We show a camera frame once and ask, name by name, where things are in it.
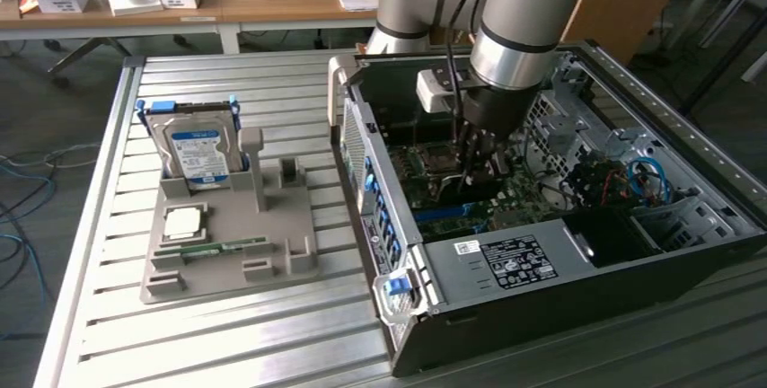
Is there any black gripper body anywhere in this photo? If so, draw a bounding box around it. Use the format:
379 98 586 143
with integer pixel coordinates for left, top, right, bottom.
459 81 545 138

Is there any metal CPU socket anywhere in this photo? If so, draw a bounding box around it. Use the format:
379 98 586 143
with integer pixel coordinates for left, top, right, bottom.
414 141 466 177

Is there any green motherboard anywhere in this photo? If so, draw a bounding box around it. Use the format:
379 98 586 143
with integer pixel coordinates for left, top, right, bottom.
383 120 581 241

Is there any long expansion slot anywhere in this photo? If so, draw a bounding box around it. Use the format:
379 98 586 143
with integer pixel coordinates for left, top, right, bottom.
414 206 478 223

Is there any grey card retention latch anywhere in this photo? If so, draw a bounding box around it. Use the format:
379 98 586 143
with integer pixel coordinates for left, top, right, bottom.
327 56 365 137

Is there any grey power supply unit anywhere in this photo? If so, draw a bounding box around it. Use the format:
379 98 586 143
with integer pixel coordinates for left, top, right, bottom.
422 219 595 306

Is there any wooden cabinet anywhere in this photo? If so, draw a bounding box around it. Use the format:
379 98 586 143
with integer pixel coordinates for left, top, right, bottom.
557 0 701 66

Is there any metal disk bay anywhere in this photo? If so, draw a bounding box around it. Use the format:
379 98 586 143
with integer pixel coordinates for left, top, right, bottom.
629 194 742 254

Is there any black open PC case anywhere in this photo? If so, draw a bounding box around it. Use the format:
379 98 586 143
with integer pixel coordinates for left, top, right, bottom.
327 38 767 378

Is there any wooden top desk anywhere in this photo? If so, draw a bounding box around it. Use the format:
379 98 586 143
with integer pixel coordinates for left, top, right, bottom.
222 0 550 55
0 0 224 43

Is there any grey parts rack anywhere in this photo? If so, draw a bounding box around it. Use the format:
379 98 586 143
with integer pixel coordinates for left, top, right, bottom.
138 128 321 306

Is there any white table leg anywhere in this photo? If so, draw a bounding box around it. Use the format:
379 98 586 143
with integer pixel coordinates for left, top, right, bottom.
739 53 767 84

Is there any hard disk with blue rails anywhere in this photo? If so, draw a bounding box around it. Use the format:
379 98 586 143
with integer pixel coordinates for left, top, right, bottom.
135 99 242 191

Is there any green RAM stick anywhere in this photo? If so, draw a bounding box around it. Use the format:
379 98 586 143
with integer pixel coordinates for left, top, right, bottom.
152 237 268 257

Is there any silver CPU chip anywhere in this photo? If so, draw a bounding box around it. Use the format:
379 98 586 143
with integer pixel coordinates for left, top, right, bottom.
160 208 208 241

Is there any black chair base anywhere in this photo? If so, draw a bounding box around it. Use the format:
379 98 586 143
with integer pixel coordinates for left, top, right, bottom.
46 37 134 88

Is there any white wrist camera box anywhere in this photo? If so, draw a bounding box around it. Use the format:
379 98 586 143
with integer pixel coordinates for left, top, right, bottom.
418 68 462 114

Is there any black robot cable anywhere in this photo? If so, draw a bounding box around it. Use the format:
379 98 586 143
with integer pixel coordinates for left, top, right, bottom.
439 0 481 137

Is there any black wire bundle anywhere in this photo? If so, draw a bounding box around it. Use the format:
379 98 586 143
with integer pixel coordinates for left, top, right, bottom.
566 161 631 207

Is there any blue data wire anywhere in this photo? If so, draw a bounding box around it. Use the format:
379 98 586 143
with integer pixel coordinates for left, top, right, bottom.
626 156 674 207

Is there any grey floor cable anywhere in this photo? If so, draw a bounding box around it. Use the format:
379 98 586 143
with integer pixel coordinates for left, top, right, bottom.
0 143 100 169

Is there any blue floor cable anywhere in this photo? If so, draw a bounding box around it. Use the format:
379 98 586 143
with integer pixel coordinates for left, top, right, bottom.
0 154 55 340

